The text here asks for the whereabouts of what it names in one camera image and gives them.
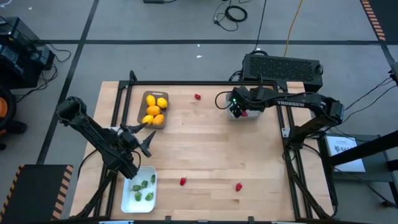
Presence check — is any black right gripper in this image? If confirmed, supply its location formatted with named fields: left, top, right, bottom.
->
left=229, top=86, right=251, bottom=119

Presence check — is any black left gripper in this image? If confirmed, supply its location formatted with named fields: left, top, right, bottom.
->
left=119, top=123, right=157, bottom=158

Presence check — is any light grey plastic basket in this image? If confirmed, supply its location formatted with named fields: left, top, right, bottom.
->
left=225, top=92, right=262, bottom=121

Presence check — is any brown translucent basket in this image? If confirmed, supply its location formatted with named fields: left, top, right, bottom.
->
left=136, top=90, right=170, bottom=130

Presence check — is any black computer case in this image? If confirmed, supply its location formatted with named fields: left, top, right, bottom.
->
left=241, top=54, right=324, bottom=93

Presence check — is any white rectangular tray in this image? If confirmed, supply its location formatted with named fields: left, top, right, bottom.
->
left=120, top=166, right=158, bottom=214

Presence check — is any white printed box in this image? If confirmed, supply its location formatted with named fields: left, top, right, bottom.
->
left=324, top=135, right=367, bottom=174

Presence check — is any black hazard-striped mat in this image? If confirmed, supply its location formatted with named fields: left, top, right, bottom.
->
left=0, top=164, right=75, bottom=224
left=359, top=0, right=398, bottom=42

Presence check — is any black diagonal beam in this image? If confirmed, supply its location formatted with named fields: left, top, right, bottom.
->
left=328, top=129, right=398, bottom=167

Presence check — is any orange and black machine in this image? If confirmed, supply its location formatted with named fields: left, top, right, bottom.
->
left=0, top=85, right=28, bottom=151

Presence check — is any black equipment cart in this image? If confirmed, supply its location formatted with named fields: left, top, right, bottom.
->
left=0, top=16, right=56, bottom=90

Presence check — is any grey side table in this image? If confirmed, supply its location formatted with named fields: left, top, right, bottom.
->
left=317, top=133, right=398, bottom=184

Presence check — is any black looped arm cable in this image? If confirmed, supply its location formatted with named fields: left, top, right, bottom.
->
left=214, top=90, right=233, bottom=111

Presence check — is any long black hanging cable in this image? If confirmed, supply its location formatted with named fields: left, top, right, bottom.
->
left=252, top=0, right=268, bottom=54

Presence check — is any coiled black cable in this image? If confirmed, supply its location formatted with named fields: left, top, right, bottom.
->
left=212, top=0, right=249, bottom=33

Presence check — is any long yellow hanging cable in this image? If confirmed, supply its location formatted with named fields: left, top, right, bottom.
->
left=283, top=0, right=304, bottom=58

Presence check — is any black power cable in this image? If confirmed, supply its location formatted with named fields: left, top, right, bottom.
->
left=341, top=73, right=398, bottom=125

